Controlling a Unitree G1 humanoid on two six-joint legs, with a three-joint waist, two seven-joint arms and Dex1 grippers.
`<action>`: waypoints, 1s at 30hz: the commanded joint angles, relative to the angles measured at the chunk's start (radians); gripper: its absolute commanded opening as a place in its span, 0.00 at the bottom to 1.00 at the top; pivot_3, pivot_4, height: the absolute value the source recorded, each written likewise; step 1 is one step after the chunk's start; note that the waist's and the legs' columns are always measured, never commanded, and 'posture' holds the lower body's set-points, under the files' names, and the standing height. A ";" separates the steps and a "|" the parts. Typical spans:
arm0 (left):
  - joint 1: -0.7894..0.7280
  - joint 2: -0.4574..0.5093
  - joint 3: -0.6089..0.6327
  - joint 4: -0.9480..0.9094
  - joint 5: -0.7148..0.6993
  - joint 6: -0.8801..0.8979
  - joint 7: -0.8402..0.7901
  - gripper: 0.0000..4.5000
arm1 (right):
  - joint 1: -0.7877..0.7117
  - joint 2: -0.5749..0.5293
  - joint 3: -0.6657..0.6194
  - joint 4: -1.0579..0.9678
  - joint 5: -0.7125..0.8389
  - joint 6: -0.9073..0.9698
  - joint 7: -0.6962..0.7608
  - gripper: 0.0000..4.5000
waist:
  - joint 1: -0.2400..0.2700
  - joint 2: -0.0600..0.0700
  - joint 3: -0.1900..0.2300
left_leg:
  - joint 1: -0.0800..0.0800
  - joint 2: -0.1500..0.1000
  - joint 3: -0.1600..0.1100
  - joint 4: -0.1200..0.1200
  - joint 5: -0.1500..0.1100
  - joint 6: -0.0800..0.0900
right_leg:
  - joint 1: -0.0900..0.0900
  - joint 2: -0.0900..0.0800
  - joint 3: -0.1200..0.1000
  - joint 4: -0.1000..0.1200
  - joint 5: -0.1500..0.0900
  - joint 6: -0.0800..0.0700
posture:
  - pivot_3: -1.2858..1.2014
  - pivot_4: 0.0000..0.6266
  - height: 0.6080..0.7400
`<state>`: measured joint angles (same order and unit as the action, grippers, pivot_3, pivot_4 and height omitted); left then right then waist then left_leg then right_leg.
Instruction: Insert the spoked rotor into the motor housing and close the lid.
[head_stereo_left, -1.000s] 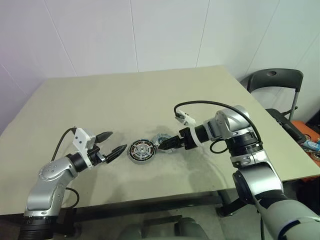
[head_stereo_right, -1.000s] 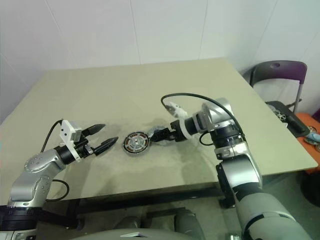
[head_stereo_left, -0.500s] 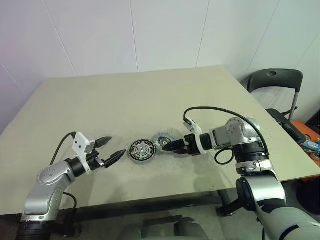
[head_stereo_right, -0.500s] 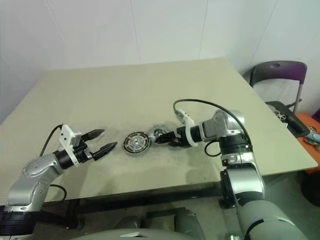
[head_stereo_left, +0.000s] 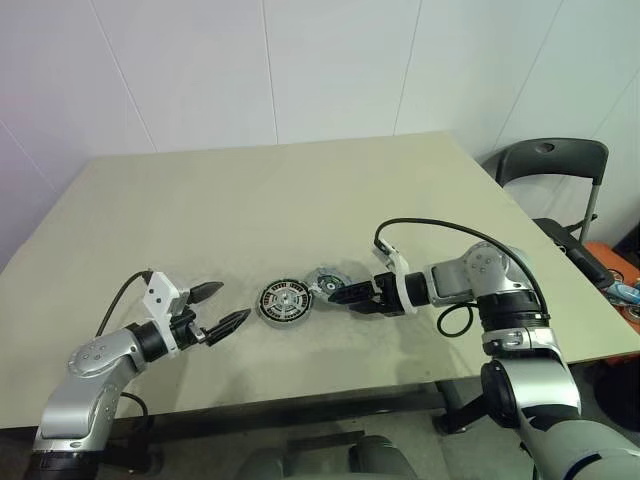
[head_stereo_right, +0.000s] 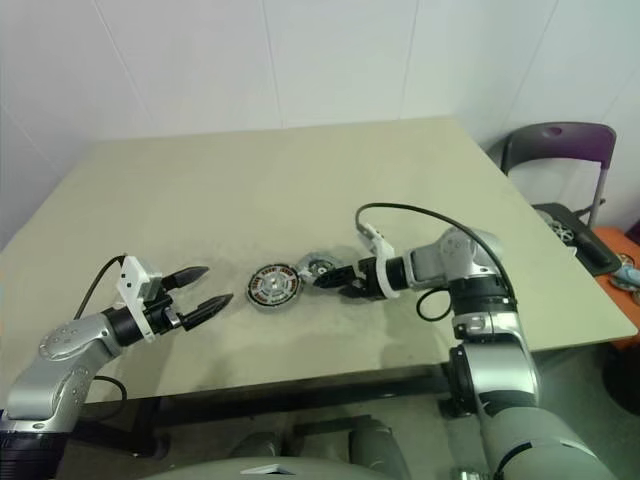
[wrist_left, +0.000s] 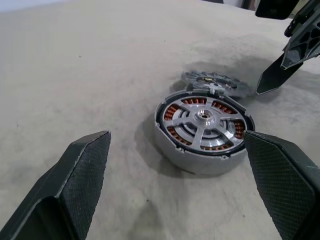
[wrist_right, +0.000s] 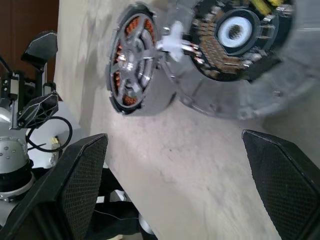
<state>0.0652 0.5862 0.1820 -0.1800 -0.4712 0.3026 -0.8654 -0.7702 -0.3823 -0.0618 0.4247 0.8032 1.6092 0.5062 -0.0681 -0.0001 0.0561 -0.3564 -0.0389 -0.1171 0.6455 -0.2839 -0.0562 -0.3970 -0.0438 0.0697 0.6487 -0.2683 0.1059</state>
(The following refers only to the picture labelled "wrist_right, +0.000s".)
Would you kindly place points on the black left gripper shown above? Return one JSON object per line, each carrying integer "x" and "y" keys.
{"x": 15, "y": 85}

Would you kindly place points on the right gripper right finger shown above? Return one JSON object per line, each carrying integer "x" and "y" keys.
{"x": 280, "y": 180}

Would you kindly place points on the grey motor housing copper windings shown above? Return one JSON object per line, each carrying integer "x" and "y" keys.
{"x": 157, "y": 100}

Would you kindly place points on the dark brown wooden door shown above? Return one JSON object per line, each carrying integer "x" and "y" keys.
{"x": 25, "y": 20}

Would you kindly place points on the silver spoked rotor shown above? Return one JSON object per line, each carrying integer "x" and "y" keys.
{"x": 128, "y": 66}

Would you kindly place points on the grey round motor lid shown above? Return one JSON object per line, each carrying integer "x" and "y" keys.
{"x": 287, "y": 87}

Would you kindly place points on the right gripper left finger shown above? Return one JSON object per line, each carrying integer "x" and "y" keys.
{"x": 75, "y": 180}

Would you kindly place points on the white cabinet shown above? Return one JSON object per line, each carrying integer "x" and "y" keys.
{"x": 70, "y": 150}

